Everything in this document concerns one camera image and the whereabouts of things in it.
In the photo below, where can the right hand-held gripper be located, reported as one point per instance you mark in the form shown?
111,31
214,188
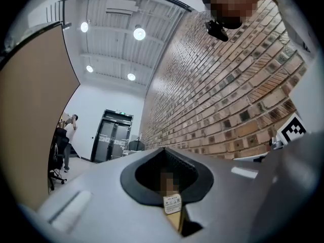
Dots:
292,130

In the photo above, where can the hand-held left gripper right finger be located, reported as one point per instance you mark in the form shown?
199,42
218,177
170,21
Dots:
227,199

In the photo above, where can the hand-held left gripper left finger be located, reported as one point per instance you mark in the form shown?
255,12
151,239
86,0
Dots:
96,199

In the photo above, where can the grey object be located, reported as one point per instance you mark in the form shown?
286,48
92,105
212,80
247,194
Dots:
172,202

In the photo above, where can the black double door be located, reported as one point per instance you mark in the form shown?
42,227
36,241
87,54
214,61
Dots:
111,138

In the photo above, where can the black office chair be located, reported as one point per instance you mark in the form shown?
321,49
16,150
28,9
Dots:
57,148

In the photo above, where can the brown partition board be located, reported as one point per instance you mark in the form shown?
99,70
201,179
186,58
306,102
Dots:
33,110

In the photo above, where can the person's white printed shirt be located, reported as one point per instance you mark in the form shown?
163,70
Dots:
298,21

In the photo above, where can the round ceiling lamp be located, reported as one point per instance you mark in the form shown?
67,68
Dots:
84,26
131,76
139,33
89,68

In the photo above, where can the person's head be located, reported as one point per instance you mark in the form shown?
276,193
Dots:
227,6

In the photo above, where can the white ceiling air conditioner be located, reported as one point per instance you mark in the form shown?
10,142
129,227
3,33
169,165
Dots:
119,7

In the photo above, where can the black head-worn camera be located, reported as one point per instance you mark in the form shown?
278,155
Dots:
216,30

